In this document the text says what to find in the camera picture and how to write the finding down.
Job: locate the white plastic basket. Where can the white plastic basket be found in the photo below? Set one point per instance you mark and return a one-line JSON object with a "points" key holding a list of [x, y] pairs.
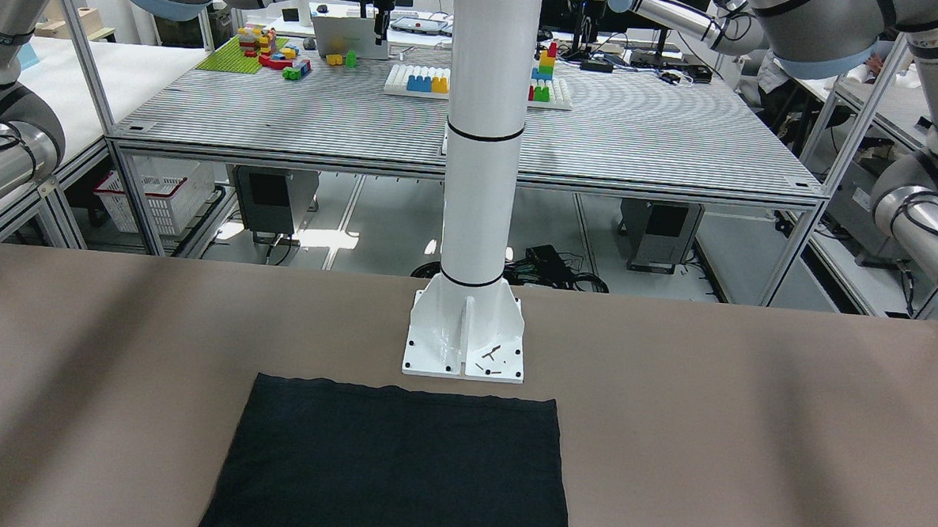
{"points": [[175, 191]]}

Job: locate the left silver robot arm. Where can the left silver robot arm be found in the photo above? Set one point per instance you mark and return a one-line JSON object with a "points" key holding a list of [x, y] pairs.
{"points": [[817, 38]]}

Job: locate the white block tray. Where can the white block tray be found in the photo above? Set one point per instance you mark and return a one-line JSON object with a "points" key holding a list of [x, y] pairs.
{"points": [[434, 82]]}

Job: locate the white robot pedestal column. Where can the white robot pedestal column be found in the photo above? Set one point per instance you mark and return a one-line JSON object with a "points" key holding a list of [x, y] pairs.
{"points": [[467, 323]]}

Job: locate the computer tower under table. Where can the computer tower under table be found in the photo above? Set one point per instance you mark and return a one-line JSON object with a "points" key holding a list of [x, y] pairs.
{"points": [[274, 200], [660, 233]]}

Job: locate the white box on table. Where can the white box on table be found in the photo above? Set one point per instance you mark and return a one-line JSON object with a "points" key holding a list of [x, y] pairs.
{"points": [[343, 34]]}

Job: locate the green lego baseplate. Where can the green lego baseplate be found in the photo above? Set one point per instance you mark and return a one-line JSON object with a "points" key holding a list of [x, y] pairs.
{"points": [[239, 57]]}

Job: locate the black t-shirt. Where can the black t-shirt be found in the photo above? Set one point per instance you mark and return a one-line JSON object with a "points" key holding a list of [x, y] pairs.
{"points": [[315, 453]]}

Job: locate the aluminium slatted work table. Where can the aluminium slatted work table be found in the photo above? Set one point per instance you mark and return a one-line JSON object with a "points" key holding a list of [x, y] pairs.
{"points": [[628, 133]]}

